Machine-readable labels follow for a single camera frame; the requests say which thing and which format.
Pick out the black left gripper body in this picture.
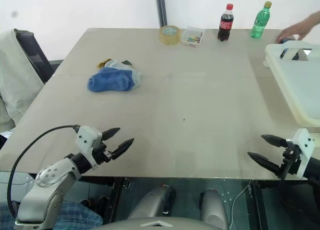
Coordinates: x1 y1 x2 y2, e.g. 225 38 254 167
91 142 113 166

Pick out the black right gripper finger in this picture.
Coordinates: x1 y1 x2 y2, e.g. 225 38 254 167
247 151 282 177
260 134 288 148

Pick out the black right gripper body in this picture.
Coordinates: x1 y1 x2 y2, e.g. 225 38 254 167
276 140 302 179

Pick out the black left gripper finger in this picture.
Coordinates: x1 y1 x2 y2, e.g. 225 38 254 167
101 127 121 141
111 138 135 161

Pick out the blue sock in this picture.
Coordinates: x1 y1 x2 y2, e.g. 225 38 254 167
86 67 137 93

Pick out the white plastic bin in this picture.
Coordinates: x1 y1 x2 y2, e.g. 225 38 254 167
262 41 320 128

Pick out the clear box of coloured pins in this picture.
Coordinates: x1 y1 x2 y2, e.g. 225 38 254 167
181 26 206 47

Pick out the bare person hand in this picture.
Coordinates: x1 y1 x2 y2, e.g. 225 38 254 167
277 21 313 42

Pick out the black table leg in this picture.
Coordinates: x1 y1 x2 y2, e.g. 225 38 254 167
103 177 125 225
251 179 266 230

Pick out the silver left robot leg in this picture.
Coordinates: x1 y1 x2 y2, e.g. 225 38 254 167
127 184 176 220

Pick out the silver robot leg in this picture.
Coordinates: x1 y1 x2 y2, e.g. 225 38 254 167
127 184 176 220
199 188 230 230

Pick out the blue fabric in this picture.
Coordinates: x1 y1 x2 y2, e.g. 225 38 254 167
0 199 104 230

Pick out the silver right robot leg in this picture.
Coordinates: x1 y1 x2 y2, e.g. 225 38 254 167
199 188 230 230

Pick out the light grey sock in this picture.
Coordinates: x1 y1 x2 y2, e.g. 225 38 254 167
104 59 143 88

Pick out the tan cloth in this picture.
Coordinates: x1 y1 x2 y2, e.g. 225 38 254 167
97 58 113 71

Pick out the grey robot torso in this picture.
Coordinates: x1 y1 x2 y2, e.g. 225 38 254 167
89 216 208 230

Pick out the clear packing tape roll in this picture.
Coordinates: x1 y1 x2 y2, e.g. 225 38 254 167
159 25 182 46

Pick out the black office chair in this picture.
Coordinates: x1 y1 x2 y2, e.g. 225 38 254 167
14 31 65 85

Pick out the green plastic bottle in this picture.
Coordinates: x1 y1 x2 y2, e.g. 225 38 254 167
249 1 273 39

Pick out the cola bottle with red cap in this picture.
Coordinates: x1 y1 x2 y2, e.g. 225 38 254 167
216 3 235 42

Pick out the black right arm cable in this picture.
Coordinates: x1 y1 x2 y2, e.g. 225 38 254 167
277 159 295 208

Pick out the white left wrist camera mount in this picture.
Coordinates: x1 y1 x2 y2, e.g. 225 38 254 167
74 125 103 171

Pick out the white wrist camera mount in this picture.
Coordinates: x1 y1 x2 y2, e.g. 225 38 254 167
290 128 315 178
74 125 103 171

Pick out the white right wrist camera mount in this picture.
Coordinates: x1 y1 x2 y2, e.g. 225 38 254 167
290 128 315 178

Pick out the thin white cable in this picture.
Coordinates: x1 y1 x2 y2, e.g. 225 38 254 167
229 186 252 230

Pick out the grey wall post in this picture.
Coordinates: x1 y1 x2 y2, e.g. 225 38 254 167
154 0 168 29

